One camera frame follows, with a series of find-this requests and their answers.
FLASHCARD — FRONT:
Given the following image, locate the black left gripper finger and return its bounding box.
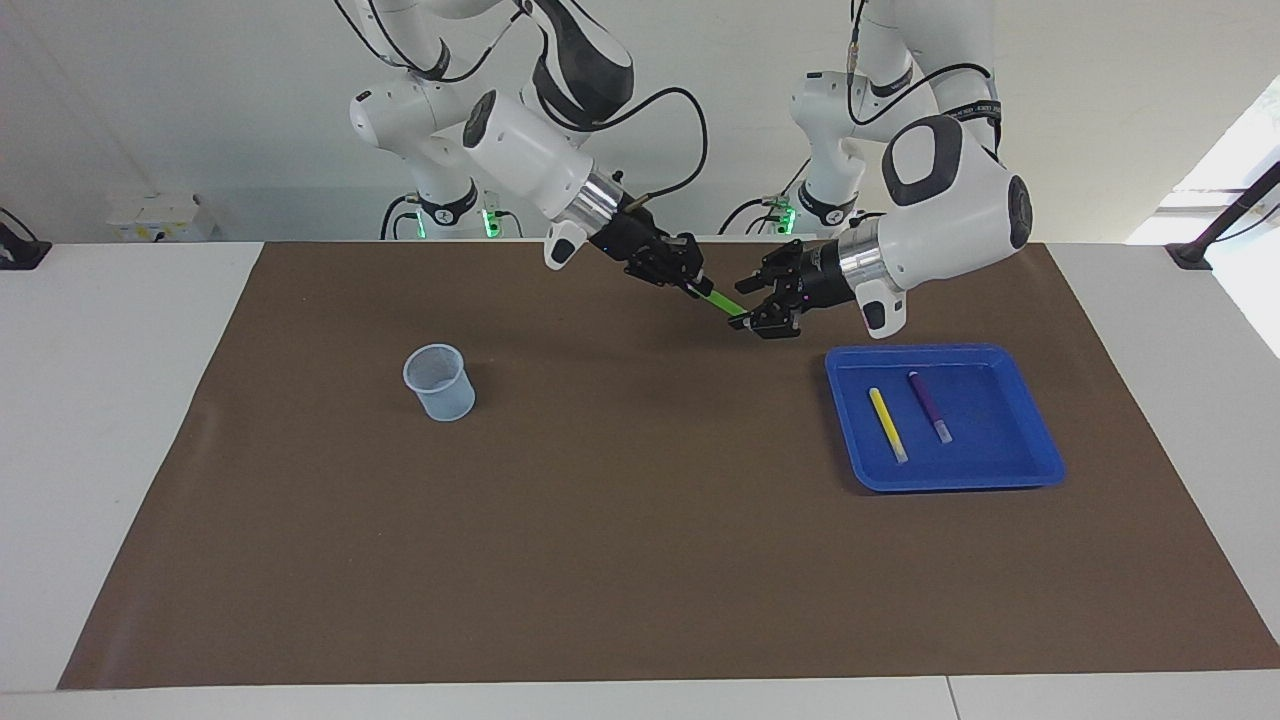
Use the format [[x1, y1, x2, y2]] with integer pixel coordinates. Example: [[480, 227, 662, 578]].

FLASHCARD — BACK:
[[728, 295, 801, 341], [737, 240, 806, 296]]

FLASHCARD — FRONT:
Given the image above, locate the green pen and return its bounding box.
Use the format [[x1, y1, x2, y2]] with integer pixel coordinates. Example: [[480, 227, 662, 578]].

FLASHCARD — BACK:
[[690, 285, 749, 321]]

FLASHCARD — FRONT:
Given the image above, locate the yellow pen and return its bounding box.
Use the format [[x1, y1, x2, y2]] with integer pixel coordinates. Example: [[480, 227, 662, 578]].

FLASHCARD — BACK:
[[868, 387, 910, 464]]

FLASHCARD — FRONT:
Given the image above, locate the purple pen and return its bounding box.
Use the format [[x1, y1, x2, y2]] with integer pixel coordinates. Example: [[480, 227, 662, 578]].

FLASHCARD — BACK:
[[907, 371, 954, 445]]

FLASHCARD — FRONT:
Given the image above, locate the blue plastic tray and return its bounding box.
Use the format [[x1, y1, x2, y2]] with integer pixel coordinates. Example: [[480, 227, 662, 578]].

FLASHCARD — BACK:
[[824, 344, 1067, 494]]

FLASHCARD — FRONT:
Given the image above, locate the translucent plastic cup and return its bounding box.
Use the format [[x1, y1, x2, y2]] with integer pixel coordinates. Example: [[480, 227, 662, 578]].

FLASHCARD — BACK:
[[403, 343, 477, 423]]

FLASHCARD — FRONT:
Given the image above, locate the brown table mat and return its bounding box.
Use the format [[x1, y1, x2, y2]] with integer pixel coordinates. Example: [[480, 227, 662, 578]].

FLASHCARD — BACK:
[[57, 240, 1280, 691]]

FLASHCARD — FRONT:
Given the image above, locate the black clamp stand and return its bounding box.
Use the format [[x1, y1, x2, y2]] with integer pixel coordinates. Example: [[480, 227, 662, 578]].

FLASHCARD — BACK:
[[0, 207, 53, 271], [1165, 160, 1280, 273]]

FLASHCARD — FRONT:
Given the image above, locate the white power strip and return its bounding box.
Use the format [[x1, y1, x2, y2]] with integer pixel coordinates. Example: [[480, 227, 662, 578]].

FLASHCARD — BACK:
[[107, 195, 218, 243]]

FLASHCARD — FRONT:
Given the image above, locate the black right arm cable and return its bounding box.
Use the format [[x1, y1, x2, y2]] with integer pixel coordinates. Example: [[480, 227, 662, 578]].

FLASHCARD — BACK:
[[590, 87, 709, 201]]

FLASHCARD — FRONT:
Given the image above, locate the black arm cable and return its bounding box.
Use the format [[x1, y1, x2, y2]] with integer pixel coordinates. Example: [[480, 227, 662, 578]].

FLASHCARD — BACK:
[[848, 0, 1001, 126], [590, 87, 709, 201]]

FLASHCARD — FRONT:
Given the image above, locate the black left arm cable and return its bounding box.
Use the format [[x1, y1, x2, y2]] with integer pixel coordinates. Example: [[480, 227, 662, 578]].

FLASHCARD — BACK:
[[848, 0, 1001, 126]]

